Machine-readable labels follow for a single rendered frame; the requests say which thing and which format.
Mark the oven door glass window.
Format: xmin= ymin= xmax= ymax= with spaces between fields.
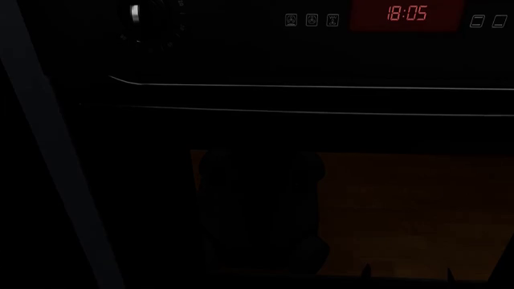
xmin=189 ymin=149 xmax=514 ymax=282

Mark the black built-in oven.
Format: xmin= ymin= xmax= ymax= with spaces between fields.
xmin=23 ymin=0 xmax=514 ymax=289

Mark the silver oven control knob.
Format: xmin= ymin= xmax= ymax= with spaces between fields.
xmin=119 ymin=0 xmax=186 ymax=53

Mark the red digital clock display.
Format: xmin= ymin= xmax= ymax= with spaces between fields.
xmin=349 ymin=0 xmax=466 ymax=32

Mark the black oven door handle bar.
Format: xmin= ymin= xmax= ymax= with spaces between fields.
xmin=107 ymin=74 xmax=514 ymax=118

